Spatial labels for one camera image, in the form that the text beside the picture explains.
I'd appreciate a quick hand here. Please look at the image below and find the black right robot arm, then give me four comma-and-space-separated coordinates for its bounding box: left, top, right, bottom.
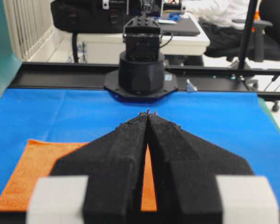
119, 0, 164, 94

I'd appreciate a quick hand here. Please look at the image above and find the black frame rail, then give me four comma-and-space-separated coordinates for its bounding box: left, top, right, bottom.
9, 63, 280, 101

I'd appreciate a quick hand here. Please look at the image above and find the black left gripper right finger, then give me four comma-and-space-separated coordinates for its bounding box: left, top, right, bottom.
147, 114, 280, 224

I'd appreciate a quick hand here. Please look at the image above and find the orange towel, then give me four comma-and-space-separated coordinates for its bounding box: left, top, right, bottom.
0, 139, 158, 212

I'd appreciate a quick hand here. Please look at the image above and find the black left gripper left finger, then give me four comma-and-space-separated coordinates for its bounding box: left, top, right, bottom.
26, 112, 147, 224

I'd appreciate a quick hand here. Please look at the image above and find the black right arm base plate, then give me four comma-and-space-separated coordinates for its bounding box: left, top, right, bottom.
104, 70, 178, 101

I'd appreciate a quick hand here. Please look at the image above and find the black vertical pole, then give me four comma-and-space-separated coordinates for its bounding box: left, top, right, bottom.
238, 0, 258, 70

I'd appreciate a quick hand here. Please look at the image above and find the black bag on desk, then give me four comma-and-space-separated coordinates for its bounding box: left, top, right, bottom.
50, 0, 132, 34

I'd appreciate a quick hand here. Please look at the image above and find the black office chair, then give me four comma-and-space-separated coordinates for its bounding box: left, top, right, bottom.
204, 0, 280, 112

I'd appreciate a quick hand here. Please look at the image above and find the seated person white shirt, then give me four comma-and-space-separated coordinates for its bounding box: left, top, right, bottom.
182, 0, 250, 54

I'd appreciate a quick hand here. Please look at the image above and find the black laptop on desk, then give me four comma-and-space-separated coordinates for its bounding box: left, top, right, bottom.
158, 18, 200, 36

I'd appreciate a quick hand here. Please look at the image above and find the blue table cloth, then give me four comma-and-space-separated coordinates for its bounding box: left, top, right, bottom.
0, 89, 280, 207

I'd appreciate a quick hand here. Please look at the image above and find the white desk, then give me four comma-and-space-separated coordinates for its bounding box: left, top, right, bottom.
28, 12, 211, 63

